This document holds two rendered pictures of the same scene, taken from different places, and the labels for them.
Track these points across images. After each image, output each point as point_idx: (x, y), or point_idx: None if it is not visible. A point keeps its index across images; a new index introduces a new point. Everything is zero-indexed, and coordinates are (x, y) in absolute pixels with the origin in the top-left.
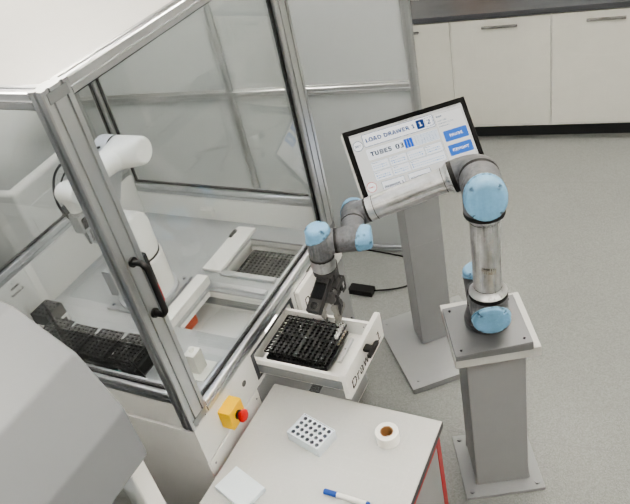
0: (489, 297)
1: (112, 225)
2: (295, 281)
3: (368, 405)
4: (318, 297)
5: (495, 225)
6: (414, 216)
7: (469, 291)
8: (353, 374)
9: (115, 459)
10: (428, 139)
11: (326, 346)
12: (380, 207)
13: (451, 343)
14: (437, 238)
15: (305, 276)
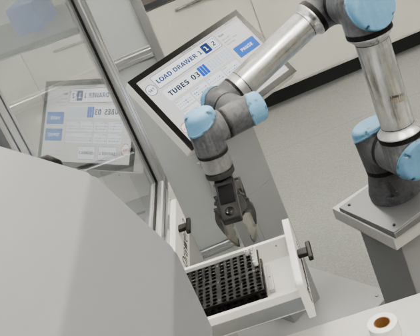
0: (409, 131)
1: (0, 109)
2: (165, 237)
3: (334, 321)
4: (230, 201)
5: (388, 37)
6: (237, 158)
7: (381, 139)
8: (305, 283)
9: (194, 319)
10: (222, 61)
11: (251, 277)
12: (251, 77)
13: (376, 227)
14: (267, 179)
15: (170, 234)
